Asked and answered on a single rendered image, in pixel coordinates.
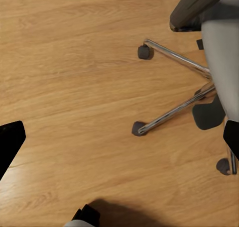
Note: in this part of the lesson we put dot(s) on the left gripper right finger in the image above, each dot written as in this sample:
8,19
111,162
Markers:
231,136

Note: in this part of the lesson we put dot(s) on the swivel chair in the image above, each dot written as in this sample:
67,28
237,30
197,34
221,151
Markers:
218,20

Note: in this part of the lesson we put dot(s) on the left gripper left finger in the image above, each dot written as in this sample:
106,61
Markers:
12,136

